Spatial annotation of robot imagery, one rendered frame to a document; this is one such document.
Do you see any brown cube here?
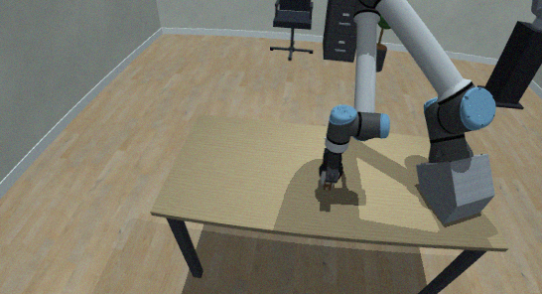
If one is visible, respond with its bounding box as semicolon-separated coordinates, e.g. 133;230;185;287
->
323;182;332;191

